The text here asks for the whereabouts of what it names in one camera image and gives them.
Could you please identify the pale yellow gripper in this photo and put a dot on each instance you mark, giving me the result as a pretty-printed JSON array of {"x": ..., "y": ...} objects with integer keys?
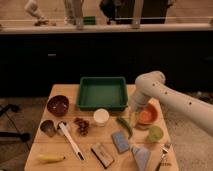
[{"x": 134, "y": 118}]

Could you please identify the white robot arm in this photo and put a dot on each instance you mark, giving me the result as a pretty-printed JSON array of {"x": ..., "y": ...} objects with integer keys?
[{"x": 152, "y": 85}]

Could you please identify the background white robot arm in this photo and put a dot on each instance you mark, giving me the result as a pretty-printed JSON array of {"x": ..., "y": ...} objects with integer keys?
[{"x": 32, "y": 8}]

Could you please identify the green plastic cup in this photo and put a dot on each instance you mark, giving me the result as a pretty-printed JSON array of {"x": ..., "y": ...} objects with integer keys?
[{"x": 155, "y": 134}]

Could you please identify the white cup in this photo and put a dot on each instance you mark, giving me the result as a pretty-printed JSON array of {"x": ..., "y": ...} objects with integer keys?
[{"x": 101, "y": 116}]

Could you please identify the metal cup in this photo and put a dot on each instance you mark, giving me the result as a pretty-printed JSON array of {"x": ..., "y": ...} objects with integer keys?
[{"x": 48, "y": 128}]

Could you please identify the orange bowl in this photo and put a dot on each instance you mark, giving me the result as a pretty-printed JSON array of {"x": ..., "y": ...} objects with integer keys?
[{"x": 148, "y": 115}]

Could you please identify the blue sponge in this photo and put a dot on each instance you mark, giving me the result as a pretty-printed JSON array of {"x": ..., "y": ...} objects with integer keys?
[{"x": 120, "y": 142}]

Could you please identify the green plastic tray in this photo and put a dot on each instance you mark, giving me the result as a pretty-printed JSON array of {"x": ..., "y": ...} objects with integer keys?
[{"x": 102, "y": 92}]

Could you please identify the blue grey cloth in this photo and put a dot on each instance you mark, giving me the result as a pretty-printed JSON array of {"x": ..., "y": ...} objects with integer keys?
[{"x": 141, "y": 156}]

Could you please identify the metal fork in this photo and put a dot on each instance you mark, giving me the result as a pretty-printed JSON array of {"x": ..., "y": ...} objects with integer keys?
[{"x": 165, "y": 150}]

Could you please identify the brown dried food pile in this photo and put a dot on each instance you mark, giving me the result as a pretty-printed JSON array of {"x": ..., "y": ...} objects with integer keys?
[{"x": 83, "y": 126}]

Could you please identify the wooden block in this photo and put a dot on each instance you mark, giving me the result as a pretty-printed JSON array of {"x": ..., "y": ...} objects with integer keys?
[{"x": 101, "y": 153}]

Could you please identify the dark red bowl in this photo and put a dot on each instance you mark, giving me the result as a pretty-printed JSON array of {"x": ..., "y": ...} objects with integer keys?
[{"x": 58, "y": 105}]

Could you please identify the yellow banana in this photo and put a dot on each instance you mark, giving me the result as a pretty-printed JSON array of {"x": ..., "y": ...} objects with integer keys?
[{"x": 45, "y": 158}]

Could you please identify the small green box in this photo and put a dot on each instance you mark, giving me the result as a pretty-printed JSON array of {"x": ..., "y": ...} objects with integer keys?
[{"x": 89, "y": 20}]

